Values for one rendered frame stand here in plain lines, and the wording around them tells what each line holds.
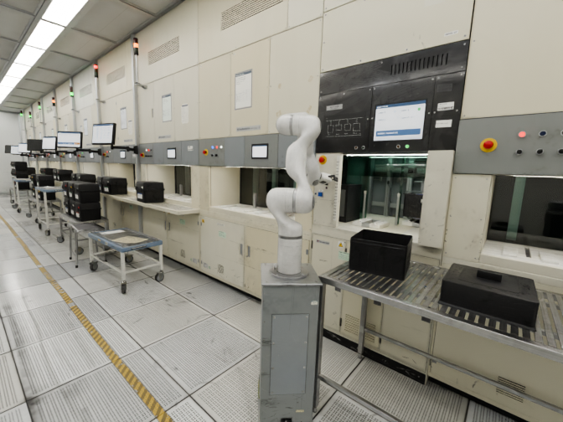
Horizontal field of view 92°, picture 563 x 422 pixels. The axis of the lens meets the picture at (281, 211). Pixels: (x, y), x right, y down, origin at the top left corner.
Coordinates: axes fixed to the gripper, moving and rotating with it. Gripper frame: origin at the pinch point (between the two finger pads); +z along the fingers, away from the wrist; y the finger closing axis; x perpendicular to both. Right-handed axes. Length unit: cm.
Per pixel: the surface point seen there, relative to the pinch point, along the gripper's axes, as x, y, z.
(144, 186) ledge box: 47, -231, -71
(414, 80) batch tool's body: 41, 65, -1
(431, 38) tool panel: 58, 78, -4
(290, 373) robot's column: -111, 7, -49
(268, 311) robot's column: -82, 10, -64
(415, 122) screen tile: 19, 60, 4
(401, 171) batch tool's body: 13, 26, 53
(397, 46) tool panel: 63, 61, -8
